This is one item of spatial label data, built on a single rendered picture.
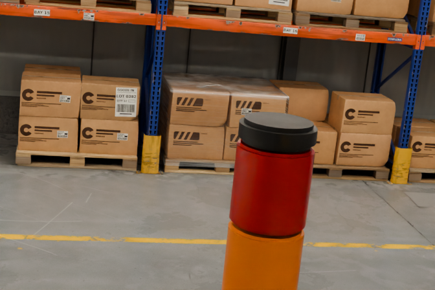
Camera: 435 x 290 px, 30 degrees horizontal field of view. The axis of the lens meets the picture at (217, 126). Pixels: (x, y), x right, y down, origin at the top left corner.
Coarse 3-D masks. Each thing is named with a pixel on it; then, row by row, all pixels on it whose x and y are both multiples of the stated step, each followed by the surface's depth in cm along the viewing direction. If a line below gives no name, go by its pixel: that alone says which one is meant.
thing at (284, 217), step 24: (240, 144) 51; (240, 168) 51; (264, 168) 50; (288, 168) 49; (312, 168) 51; (240, 192) 51; (264, 192) 50; (288, 192) 50; (240, 216) 51; (264, 216) 50; (288, 216) 50
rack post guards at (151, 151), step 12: (144, 144) 814; (156, 144) 814; (144, 156) 816; (156, 156) 817; (396, 156) 865; (408, 156) 865; (144, 168) 818; (156, 168) 820; (396, 168) 867; (408, 168) 870; (396, 180) 870
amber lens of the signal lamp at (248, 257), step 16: (240, 240) 51; (256, 240) 51; (272, 240) 51; (288, 240) 51; (240, 256) 51; (256, 256) 51; (272, 256) 51; (288, 256) 51; (224, 272) 53; (240, 272) 52; (256, 272) 51; (272, 272) 51; (288, 272) 52; (224, 288) 53; (240, 288) 52; (256, 288) 51; (272, 288) 51; (288, 288) 52
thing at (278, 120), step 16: (256, 112) 53; (272, 112) 53; (240, 128) 51; (256, 128) 50; (272, 128) 49; (288, 128) 49; (304, 128) 50; (256, 144) 50; (272, 144) 49; (288, 144) 49; (304, 144) 50
